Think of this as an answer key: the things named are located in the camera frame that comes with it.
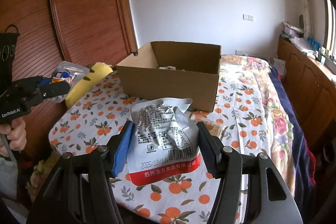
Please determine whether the clear tray brown snack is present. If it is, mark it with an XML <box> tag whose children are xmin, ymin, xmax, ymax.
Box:
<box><xmin>202</xmin><ymin>120</ymin><xmax>224</xmax><ymax>140</ymax></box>

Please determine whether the silver red-band snack pouch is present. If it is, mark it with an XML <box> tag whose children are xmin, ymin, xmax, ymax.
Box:
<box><xmin>126</xmin><ymin>98</ymin><xmax>201</xmax><ymax>186</ymax></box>

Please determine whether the white red-print snack packet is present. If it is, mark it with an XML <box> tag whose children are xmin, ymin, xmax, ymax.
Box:
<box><xmin>157</xmin><ymin>66</ymin><xmax>176</xmax><ymax>71</ymax></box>

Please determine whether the person's left hand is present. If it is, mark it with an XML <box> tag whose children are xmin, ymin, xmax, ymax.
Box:
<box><xmin>0</xmin><ymin>117</ymin><xmax>27</xmax><ymax>152</ymax></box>

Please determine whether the orange-print white tablecloth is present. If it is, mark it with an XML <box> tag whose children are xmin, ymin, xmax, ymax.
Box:
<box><xmin>49</xmin><ymin>65</ymin><xmax>273</xmax><ymax>223</ymax></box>

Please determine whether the yellow plush toy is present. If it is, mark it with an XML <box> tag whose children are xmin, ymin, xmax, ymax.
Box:
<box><xmin>65</xmin><ymin>62</ymin><xmax>113</xmax><ymax>109</ymax></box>

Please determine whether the wooden slatted wardrobe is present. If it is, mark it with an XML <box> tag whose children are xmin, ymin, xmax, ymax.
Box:
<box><xmin>0</xmin><ymin>0</ymin><xmax>138</xmax><ymax>156</ymax></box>

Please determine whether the brown cardboard box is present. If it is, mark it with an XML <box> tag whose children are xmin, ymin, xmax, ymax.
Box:
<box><xmin>116</xmin><ymin>41</ymin><xmax>221</xmax><ymax>112</ymax></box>

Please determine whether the navy blue blanket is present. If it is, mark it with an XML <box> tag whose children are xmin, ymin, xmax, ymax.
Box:
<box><xmin>269</xmin><ymin>65</ymin><xmax>316</xmax><ymax>214</ymax></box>

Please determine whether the wooden window-side cabinet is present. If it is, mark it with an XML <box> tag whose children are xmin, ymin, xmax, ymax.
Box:
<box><xmin>277</xmin><ymin>38</ymin><xmax>335</xmax><ymax>149</ymax></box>

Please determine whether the clutter on cabinet top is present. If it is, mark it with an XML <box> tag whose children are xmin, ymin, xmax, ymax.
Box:
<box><xmin>280</xmin><ymin>21</ymin><xmax>335</xmax><ymax>64</ymax></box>

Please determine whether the white wall switch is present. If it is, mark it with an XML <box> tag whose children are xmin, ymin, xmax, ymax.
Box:
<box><xmin>243</xmin><ymin>14</ymin><xmax>254</xmax><ymax>22</ymax></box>

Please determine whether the window with white frame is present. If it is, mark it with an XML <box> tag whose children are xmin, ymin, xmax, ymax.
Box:
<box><xmin>324</xmin><ymin>0</ymin><xmax>335</xmax><ymax>59</ymax></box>

